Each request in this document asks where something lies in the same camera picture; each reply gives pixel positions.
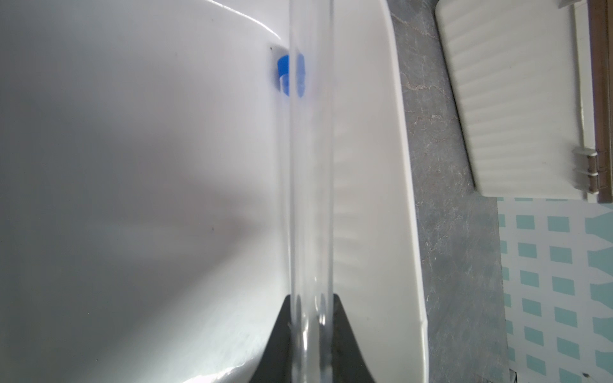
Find test tube blue cap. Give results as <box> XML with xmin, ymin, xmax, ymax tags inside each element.
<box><xmin>277</xmin><ymin>54</ymin><xmax>306</xmax><ymax>97</ymax></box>
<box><xmin>289</xmin><ymin>1</ymin><xmax>335</xmax><ymax>382</ymax></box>

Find white plastic tray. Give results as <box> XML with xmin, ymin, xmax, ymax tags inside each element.
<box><xmin>1</xmin><ymin>1</ymin><xmax>429</xmax><ymax>382</ymax></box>

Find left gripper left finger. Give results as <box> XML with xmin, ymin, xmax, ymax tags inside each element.
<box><xmin>249</xmin><ymin>295</ymin><xmax>292</xmax><ymax>383</ymax></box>

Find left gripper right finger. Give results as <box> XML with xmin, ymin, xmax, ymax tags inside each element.
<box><xmin>332</xmin><ymin>294</ymin><xmax>375</xmax><ymax>383</ymax></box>

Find brown lid storage box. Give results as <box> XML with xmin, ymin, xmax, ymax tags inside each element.
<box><xmin>435</xmin><ymin>1</ymin><xmax>612</xmax><ymax>204</ymax></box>

